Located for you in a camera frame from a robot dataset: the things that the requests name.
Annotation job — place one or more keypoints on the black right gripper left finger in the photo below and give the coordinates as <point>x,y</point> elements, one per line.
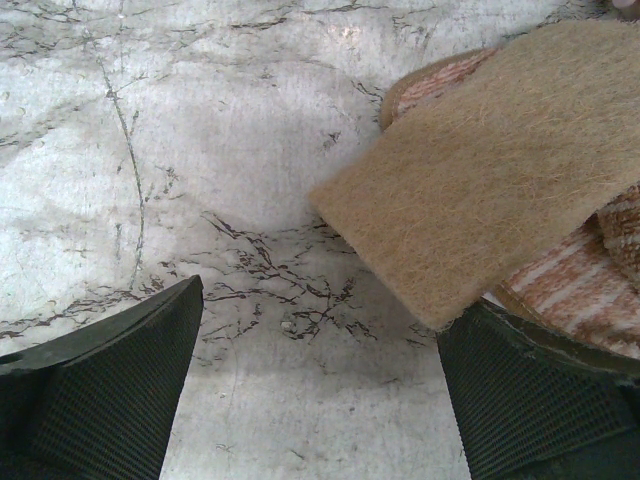
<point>99,403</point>

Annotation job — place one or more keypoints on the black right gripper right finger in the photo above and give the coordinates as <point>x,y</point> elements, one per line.
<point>532,403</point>

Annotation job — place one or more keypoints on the cardboard sheet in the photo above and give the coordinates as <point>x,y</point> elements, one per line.
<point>465,189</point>

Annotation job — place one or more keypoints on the pink striped oven mitt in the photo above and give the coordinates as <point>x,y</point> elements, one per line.
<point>587,286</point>

